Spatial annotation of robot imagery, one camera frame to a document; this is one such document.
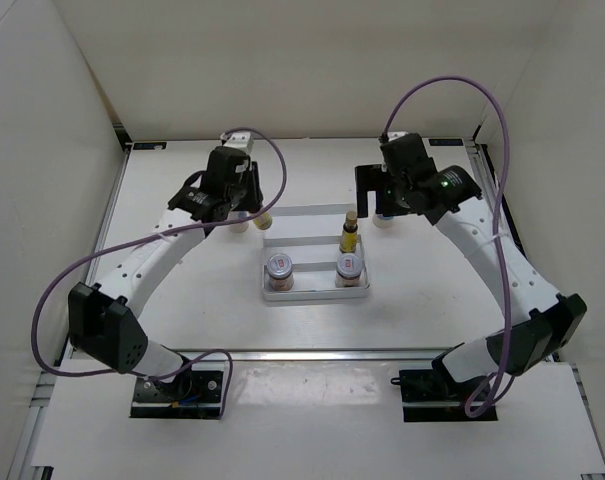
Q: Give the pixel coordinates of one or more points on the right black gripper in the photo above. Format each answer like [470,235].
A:
[373,178]

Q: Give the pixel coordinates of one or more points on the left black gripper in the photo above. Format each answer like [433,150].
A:
[255,198]

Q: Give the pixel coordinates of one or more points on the white shaker bottle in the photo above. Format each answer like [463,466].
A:
[382,221]
[239,225]

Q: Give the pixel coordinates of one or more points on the small yellow bottle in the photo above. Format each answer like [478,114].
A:
[348,239]
[264,221]

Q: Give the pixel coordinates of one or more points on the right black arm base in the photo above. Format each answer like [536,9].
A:
[430,395]

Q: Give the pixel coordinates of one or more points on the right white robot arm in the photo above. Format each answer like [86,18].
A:
[540,319]

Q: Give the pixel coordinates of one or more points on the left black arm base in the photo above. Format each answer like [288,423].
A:
[198,394]

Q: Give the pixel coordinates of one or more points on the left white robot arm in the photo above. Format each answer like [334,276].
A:
[103,318]

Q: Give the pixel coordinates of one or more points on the white divided tray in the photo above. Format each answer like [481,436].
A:
[309,236]

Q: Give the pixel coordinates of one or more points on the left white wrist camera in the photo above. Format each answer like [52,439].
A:
[240,140]

